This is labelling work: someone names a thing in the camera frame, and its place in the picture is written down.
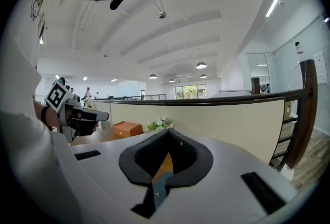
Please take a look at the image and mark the window with greenery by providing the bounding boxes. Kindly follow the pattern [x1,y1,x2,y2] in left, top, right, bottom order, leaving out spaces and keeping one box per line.
[175,84,207,100]

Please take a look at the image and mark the wooden table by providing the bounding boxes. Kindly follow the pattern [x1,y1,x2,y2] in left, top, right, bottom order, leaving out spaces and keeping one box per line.
[91,88,312,164]

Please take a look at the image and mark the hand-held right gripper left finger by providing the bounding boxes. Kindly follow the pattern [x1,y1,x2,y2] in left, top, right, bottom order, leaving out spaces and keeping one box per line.
[118,129,170,185]

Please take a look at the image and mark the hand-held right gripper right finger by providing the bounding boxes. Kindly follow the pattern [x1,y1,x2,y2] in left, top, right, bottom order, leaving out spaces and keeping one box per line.
[166,129,214,187]

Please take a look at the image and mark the orange leather box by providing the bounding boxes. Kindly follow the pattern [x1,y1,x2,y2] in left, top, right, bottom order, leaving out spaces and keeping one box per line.
[112,121,143,140]

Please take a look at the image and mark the metal railing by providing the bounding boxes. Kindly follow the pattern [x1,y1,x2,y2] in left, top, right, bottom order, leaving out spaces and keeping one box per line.
[110,93,167,101]

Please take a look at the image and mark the white security camera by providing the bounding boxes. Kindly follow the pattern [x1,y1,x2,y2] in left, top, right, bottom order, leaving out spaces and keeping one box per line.
[294,41,305,55]

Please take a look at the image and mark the black wristband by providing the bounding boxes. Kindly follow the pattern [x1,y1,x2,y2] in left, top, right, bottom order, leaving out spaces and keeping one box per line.
[40,105,52,131]

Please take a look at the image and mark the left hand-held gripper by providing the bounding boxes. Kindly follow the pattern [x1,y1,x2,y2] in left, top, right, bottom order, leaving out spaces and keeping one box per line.
[45,82,109,143]

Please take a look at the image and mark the dark wooden shelf rack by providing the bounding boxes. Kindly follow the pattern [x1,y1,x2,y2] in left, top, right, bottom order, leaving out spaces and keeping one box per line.
[269,59,318,171]

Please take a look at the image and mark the person's left forearm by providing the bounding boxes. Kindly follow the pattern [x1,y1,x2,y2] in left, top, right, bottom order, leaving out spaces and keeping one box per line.
[33,100,61,131]

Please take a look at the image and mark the white cartoon print shirt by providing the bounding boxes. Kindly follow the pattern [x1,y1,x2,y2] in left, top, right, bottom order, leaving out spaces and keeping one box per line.
[4,0,61,120]

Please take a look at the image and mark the cream white notebook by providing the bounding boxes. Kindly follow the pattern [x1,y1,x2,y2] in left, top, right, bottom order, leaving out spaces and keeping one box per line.
[152,171,172,212]

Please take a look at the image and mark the potted artificial pink flowers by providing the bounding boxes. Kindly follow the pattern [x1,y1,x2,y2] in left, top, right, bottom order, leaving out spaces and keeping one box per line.
[145,115,174,133]

